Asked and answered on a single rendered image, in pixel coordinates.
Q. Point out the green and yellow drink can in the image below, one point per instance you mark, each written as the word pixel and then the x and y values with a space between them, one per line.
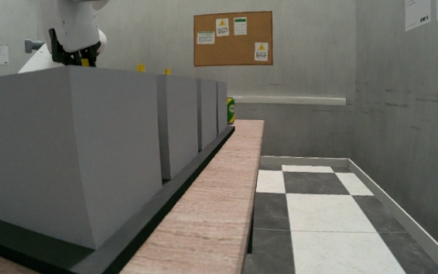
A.
pixel 230 102

